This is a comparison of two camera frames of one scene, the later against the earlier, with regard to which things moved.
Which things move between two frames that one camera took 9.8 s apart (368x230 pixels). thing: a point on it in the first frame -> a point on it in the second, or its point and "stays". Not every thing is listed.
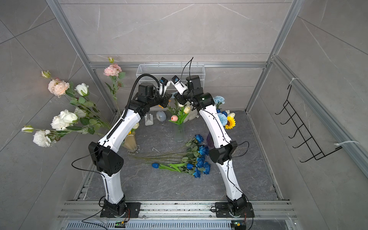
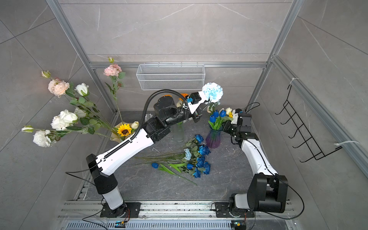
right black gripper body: (182, 100) -> (230, 129)
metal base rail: (86, 215) stays
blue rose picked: (200, 162) stays
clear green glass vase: (179, 134) stays
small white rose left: (40, 139) stays
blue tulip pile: (189, 166) stays
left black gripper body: (156, 100) -> (194, 116)
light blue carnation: (223, 118) -> (213, 93)
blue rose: (207, 166) stays
